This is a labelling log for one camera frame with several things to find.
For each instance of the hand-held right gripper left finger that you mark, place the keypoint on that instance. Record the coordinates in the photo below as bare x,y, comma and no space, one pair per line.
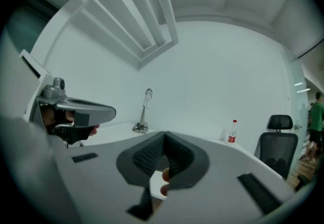
101,180

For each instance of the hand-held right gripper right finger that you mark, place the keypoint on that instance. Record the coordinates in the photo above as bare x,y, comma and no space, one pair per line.
215,192

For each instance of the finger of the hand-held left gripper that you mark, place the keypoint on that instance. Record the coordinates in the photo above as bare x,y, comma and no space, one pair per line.
103,106
101,116

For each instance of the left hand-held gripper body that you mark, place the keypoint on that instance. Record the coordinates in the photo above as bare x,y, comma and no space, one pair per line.
35,73

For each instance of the person's left hand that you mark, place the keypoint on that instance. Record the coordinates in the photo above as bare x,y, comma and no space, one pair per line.
50,119

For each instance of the person's right hand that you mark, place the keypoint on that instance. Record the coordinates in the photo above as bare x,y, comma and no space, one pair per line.
165,174

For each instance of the silver desk lamp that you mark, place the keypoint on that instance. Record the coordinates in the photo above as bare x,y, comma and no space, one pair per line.
148,92

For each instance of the clear bottle with red cap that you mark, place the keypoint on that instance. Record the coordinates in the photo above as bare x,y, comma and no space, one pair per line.
232,136

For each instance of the black mesh office chair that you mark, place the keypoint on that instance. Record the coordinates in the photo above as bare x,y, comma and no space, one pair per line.
276,149

